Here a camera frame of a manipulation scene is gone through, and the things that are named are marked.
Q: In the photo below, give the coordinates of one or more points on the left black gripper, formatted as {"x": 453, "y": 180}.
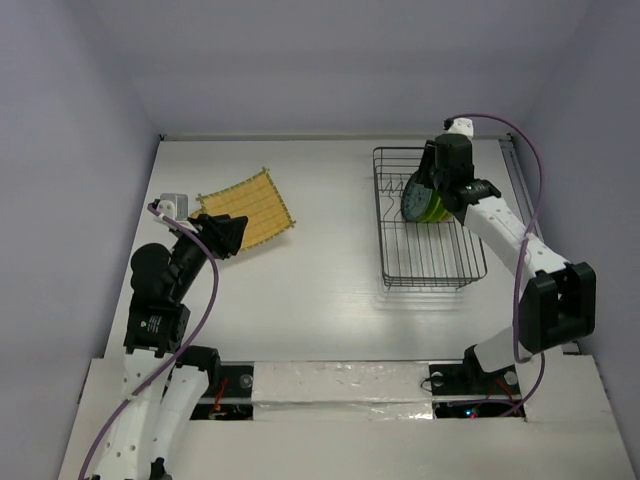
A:
{"x": 220, "y": 232}

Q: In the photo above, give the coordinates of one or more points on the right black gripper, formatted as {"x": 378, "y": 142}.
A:
{"x": 432, "y": 170}

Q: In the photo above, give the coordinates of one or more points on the blue patterned plate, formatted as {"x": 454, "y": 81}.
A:
{"x": 415, "y": 200}

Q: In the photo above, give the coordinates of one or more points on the square bamboo tray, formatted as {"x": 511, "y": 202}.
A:
{"x": 257, "y": 198}

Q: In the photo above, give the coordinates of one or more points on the rounded bamboo tray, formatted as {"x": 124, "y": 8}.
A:
{"x": 197, "y": 214}

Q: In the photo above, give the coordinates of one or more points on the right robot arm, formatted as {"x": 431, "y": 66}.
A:
{"x": 554, "y": 300}

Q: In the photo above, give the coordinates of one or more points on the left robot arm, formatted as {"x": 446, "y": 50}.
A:
{"x": 164, "y": 374}

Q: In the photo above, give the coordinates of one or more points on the green plate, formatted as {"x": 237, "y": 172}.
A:
{"x": 437, "y": 212}

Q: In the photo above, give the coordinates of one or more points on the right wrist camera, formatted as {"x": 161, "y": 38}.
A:
{"x": 460, "y": 125}

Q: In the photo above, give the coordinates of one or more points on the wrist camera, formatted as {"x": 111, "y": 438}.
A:
{"x": 460, "y": 125}
{"x": 171, "y": 205}

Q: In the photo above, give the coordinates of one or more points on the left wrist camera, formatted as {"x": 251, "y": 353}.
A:
{"x": 171, "y": 205}

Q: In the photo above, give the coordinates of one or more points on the black wire dish rack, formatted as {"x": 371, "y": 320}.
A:
{"x": 423, "y": 256}

